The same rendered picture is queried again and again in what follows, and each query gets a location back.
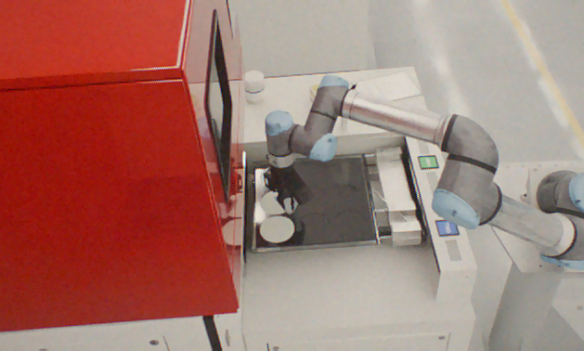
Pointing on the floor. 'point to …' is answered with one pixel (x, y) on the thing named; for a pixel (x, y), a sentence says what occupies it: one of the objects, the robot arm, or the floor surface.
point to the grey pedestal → (539, 318)
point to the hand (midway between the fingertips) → (292, 211)
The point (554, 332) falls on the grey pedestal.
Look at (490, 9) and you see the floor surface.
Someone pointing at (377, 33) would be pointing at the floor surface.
